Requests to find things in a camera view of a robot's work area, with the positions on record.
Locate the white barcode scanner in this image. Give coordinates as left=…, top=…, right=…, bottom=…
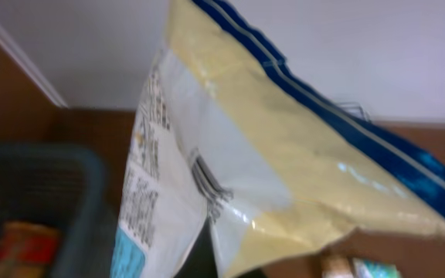
left=336, top=102, right=371, bottom=122

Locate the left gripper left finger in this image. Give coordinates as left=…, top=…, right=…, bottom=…
left=175, top=222, right=218, bottom=278

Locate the red spaghetti pasta packet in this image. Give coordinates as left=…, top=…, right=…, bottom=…
left=0, top=221, right=61, bottom=278

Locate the yellow white snack bag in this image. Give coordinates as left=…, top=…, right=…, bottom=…
left=110, top=1, right=445, bottom=277

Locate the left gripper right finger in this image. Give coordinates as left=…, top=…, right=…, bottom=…
left=238, top=269, right=267, bottom=278

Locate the white tube gold cap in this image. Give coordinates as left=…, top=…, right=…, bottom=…
left=321, top=256, right=355, bottom=278

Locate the green Kleenex tissue pack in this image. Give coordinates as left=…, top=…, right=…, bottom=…
left=352, top=259, right=402, bottom=278

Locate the grey plastic mesh basket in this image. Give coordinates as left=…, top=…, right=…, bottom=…
left=0, top=143, right=116, bottom=277

